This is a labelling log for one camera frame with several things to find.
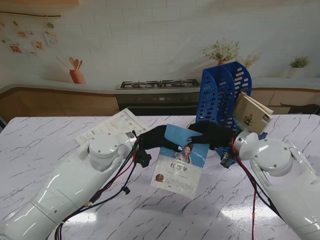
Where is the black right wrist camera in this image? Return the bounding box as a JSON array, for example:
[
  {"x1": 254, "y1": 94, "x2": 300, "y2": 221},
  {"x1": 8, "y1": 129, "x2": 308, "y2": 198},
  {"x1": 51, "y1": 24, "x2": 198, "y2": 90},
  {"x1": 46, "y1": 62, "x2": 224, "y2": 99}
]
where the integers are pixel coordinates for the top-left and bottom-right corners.
[{"x1": 219, "y1": 152, "x2": 236, "y2": 169}]

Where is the beige Little Prince book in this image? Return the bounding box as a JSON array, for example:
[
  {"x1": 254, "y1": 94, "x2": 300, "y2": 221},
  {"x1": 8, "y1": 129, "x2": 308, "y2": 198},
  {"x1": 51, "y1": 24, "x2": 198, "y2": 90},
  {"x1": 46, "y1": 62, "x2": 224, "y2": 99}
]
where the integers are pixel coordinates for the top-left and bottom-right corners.
[{"x1": 233, "y1": 92, "x2": 273, "y2": 135}]

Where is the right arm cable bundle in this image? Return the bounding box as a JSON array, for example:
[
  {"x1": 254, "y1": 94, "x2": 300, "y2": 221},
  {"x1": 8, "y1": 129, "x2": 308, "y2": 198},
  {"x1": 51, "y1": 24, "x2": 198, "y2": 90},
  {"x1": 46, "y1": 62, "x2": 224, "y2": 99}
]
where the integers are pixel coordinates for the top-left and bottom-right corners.
[{"x1": 229, "y1": 139, "x2": 283, "y2": 240}]

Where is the blue cover book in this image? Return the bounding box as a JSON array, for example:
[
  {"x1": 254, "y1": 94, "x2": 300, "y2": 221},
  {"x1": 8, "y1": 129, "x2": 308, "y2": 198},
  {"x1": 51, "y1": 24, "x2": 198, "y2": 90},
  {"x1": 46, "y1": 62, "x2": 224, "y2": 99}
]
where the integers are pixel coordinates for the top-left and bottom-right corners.
[{"x1": 150, "y1": 123, "x2": 210, "y2": 200}]

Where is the blue perforated plastic file rack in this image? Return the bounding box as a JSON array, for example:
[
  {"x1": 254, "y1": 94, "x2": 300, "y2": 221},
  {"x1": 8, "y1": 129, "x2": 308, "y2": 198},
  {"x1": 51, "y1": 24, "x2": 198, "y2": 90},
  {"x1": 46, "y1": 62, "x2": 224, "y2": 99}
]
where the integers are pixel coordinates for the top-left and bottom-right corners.
[{"x1": 195, "y1": 61, "x2": 268, "y2": 166}]

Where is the large illustrated picture book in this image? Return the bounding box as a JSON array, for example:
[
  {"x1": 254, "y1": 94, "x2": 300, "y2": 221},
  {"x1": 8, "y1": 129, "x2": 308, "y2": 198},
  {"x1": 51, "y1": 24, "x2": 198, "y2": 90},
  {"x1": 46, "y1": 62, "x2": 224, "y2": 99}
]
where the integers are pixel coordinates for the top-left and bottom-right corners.
[{"x1": 0, "y1": 0, "x2": 320, "y2": 123}]

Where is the white printed paper sheet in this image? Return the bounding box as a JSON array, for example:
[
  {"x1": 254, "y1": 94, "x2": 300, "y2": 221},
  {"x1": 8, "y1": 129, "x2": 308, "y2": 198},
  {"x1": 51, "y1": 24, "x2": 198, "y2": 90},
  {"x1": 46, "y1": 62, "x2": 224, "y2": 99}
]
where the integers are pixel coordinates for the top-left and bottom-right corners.
[{"x1": 74, "y1": 107, "x2": 151, "y2": 146}]

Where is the yellow cover book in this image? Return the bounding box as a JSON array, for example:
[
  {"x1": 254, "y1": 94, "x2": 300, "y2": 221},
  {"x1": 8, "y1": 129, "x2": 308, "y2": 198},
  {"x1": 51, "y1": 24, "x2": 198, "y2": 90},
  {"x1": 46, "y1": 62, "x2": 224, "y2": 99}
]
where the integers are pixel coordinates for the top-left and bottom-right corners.
[{"x1": 241, "y1": 91, "x2": 275, "y2": 116}]

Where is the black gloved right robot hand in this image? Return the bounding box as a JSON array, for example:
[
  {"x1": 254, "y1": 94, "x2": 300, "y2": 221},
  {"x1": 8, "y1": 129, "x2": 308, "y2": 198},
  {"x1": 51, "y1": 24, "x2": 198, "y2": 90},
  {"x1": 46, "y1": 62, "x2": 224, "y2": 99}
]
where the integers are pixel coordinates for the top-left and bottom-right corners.
[{"x1": 187, "y1": 121, "x2": 238, "y2": 151}]

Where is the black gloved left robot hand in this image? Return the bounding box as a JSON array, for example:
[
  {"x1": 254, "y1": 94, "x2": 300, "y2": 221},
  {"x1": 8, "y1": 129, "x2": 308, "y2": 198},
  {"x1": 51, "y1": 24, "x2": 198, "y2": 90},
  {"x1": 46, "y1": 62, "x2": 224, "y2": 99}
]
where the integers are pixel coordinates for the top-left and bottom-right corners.
[{"x1": 136, "y1": 125, "x2": 185, "y2": 153}]

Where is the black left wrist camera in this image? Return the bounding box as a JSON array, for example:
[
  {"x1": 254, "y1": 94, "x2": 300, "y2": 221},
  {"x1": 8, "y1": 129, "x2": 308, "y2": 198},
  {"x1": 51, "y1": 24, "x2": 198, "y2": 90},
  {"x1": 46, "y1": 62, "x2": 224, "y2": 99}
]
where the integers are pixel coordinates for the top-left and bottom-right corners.
[{"x1": 136, "y1": 148, "x2": 153, "y2": 168}]

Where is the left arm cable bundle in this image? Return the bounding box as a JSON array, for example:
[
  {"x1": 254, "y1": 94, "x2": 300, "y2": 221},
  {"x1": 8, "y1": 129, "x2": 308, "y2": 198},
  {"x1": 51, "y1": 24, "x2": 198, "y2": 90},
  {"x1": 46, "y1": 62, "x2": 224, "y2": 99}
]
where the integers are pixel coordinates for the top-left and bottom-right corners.
[{"x1": 53, "y1": 139, "x2": 143, "y2": 240}]

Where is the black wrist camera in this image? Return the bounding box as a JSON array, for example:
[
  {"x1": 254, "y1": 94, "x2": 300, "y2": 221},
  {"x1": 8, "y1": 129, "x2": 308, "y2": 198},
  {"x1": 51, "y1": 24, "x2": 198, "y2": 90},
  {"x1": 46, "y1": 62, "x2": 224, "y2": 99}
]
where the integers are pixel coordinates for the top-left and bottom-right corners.
[
  {"x1": 219, "y1": 152, "x2": 236, "y2": 169},
  {"x1": 136, "y1": 148, "x2": 153, "y2": 168}
]

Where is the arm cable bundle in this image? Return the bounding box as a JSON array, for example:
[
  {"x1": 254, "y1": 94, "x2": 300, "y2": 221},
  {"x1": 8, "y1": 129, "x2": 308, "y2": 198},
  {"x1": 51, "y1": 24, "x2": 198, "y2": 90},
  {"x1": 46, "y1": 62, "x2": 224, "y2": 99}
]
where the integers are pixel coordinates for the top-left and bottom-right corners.
[
  {"x1": 229, "y1": 139, "x2": 283, "y2": 240},
  {"x1": 53, "y1": 139, "x2": 143, "y2": 240}
]

